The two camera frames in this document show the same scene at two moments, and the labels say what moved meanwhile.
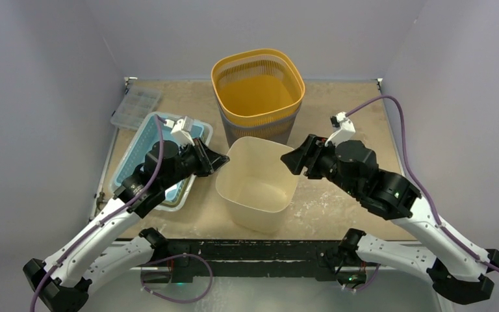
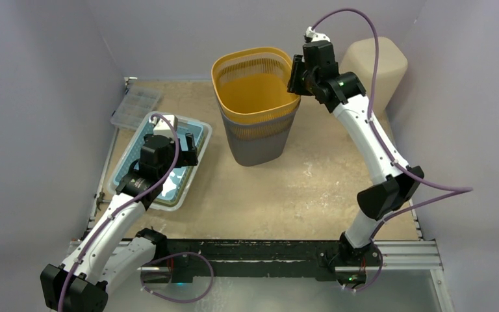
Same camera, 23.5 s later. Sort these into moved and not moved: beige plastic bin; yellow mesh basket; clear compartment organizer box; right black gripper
Moved: right black gripper; beige plastic bin
Not moved: yellow mesh basket; clear compartment organizer box
